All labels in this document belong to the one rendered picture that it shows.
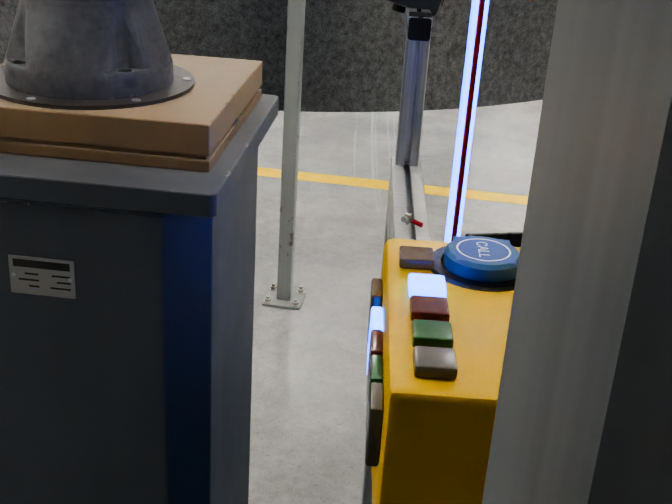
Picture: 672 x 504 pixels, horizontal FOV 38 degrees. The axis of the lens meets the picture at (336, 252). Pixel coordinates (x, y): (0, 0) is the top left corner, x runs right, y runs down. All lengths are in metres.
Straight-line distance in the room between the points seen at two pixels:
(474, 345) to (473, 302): 0.04
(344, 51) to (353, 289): 0.72
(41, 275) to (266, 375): 1.60
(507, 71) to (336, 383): 1.01
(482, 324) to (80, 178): 0.45
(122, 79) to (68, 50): 0.05
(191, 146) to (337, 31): 1.76
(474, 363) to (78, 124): 0.51
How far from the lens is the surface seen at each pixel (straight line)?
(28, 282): 0.88
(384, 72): 2.62
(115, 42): 0.88
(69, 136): 0.86
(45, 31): 0.88
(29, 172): 0.84
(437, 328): 0.43
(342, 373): 2.46
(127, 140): 0.84
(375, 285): 0.51
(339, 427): 2.26
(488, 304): 0.48
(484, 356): 0.43
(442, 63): 2.68
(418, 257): 0.50
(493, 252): 0.51
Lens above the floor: 1.28
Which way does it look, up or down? 24 degrees down
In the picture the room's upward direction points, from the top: 4 degrees clockwise
